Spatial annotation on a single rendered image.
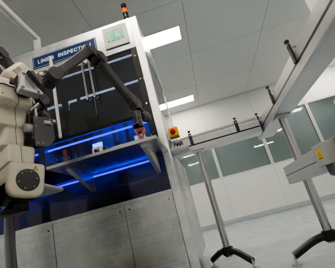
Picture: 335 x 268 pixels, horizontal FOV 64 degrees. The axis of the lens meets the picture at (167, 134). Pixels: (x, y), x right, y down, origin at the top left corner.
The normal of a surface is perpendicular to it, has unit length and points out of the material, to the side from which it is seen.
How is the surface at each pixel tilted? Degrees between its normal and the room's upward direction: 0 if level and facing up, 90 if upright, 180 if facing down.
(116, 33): 90
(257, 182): 90
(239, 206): 90
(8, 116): 90
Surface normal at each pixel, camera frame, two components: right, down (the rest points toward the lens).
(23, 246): -0.18, -0.26
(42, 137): 0.71, -0.38
